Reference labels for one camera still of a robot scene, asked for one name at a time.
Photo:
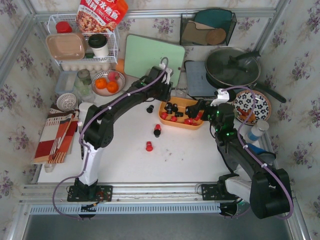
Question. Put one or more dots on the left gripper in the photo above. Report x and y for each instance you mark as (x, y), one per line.
(164, 91)

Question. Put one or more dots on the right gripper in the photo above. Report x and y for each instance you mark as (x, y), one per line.
(197, 111)

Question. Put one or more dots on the orange plastic storage basket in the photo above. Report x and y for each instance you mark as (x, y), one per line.
(173, 113)

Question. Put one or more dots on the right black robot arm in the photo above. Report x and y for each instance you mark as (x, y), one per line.
(269, 191)

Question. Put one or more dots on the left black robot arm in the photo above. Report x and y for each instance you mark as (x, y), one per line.
(98, 131)

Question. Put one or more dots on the grey induction cooker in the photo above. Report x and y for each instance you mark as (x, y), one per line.
(198, 86)

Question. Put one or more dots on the green cutting board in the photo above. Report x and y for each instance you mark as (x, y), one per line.
(143, 53)

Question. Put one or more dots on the orange tangerine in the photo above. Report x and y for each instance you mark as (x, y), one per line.
(101, 83)
(112, 87)

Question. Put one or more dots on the pink peach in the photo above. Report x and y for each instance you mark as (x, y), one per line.
(113, 76)

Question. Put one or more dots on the flower patterned plate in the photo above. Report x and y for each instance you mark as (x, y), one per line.
(262, 108)

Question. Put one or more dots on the pink fruit bowl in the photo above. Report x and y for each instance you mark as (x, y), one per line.
(104, 92)

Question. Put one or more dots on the glass pan lid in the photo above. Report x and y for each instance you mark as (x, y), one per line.
(232, 66)

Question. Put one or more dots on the fried food pieces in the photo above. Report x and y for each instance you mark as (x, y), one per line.
(243, 114)

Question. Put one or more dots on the clear bottle blue label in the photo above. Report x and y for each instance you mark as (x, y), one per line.
(259, 129)

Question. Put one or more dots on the black frying pan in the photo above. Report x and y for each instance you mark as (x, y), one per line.
(272, 93)

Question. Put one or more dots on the egg tray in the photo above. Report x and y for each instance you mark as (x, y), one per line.
(91, 67)

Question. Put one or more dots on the pale green glass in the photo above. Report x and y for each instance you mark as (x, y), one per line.
(85, 92)

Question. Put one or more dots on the round cork coaster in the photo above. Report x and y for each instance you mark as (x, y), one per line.
(216, 36)

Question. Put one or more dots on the white cup black lid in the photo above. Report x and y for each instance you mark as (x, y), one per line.
(99, 45)

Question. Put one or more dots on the grey tinted glass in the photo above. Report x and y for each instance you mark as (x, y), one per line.
(84, 76)

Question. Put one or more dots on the left camera mount white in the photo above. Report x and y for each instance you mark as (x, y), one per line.
(167, 75)

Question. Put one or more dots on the camera mount white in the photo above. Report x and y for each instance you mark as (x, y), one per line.
(167, 75)
(221, 97)

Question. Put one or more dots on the right camera mount white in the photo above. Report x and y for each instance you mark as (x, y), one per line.
(221, 97)

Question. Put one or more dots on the white wire rack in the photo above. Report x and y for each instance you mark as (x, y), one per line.
(112, 37)

